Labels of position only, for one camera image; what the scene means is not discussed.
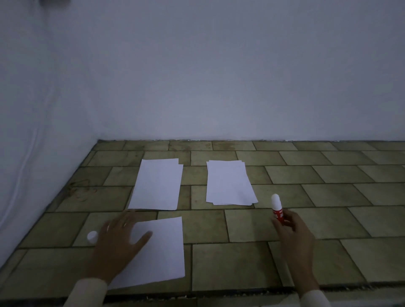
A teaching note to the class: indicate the person's right hand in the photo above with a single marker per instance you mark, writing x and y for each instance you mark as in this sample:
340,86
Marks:
297,250

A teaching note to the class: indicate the person's left hand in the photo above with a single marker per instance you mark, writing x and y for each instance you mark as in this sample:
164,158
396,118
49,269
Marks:
112,250

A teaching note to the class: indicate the person's right thumb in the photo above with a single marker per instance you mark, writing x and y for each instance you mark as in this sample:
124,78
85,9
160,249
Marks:
276,225

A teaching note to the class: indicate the person's left thumb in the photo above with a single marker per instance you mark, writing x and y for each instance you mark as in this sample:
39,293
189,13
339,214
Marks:
143,242

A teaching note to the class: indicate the red glue stick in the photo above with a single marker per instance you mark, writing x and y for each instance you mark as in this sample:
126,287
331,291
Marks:
276,205

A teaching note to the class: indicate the single white paper sheet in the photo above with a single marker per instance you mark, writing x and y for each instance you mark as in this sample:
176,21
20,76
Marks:
164,250

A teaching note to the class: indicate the person's right forearm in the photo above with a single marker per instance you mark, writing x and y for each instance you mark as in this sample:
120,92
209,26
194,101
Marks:
311,292

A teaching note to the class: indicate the person's left forearm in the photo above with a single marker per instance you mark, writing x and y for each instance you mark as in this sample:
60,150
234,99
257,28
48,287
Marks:
87,292

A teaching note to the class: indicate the white glue stick cap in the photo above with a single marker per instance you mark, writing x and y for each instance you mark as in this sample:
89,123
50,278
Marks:
92,236

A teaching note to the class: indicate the small stack of white papers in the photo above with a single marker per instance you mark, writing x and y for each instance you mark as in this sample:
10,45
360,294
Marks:
227,183
156,185

